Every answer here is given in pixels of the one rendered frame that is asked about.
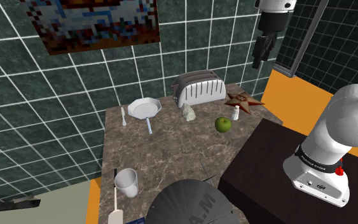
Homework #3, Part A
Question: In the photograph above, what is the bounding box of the colourful pixelated wall picture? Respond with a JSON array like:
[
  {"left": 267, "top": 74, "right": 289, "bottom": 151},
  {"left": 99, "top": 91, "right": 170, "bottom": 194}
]
[{"left": 18, "top": 0, "right": 162, "bottom": 56}]

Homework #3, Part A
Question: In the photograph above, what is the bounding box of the pale stone figure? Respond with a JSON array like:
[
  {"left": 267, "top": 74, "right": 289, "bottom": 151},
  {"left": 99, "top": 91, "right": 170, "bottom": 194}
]
[{"left": 182, "top": 102, "right": 196, "bottom": 122}]

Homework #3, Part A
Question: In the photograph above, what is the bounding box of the silver toaster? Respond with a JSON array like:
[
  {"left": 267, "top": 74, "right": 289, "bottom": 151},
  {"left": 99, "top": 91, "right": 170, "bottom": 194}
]
[{"left": 171, "top": 69, "right": 227, "bottom": 109}]

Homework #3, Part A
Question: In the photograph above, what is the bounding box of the grey round dome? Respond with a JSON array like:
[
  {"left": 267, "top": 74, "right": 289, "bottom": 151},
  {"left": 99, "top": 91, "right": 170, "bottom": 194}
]
[{"left": 144, "top": 179, "right": 242, "bottom": 224}]

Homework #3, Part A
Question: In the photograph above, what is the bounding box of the white frying pan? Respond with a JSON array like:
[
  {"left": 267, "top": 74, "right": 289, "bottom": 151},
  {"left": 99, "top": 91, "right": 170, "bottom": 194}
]
[{"left": 127, "top": 96, "right": 163, "bottom": 135}]

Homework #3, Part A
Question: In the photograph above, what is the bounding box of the grey framed window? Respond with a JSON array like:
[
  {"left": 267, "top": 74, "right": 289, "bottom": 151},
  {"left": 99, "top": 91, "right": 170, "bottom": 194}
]
[{"left": 272, "top": 0, "right": 358, "bottom": 94}]

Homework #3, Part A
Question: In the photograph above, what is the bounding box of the white spatula with black tip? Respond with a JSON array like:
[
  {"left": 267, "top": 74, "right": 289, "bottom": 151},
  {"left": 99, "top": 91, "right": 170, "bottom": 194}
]
[{"left": 107, "top": 168, "right": 125, "bottom": 224}]

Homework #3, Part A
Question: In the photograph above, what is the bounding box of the white cup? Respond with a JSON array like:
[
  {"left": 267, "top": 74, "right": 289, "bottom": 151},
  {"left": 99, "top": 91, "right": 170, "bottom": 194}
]
[{"left": 113, "top": 167, "right": 139, "bottom": 199}]

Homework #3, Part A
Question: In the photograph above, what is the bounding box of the dark robot stand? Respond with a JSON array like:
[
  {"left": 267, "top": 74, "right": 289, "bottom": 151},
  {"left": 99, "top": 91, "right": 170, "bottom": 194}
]
[{"left": 217, "top": 117, "right": 358, "bottom": 224}]

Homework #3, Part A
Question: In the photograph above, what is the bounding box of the green apple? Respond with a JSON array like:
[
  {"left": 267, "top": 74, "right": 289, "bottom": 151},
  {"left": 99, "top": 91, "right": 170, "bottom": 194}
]
[{"left": 214, "top": 116, "right": 233, "bottom": 134}]

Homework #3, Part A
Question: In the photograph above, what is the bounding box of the red star-shaped dish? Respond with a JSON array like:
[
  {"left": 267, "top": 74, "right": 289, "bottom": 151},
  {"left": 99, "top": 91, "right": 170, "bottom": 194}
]
[{"left": 223, "top": 91, "right": 266, "bottom": 115}]

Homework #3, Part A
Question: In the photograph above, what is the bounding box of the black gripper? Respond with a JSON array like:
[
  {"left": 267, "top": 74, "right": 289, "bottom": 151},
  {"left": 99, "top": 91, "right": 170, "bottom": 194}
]
[{"left": 251, "top": 11, "right": 288, "bottom": 70}]

